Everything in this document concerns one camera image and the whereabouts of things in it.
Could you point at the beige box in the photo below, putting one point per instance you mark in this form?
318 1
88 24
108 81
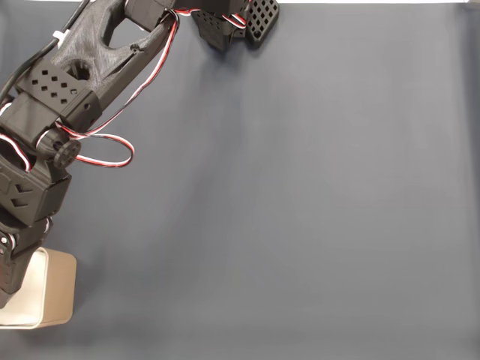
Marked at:
60 288

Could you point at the white padding paper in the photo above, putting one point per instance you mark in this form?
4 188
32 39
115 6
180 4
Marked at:
30 300

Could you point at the white zip tie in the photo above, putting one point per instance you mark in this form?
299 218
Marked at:
60 36

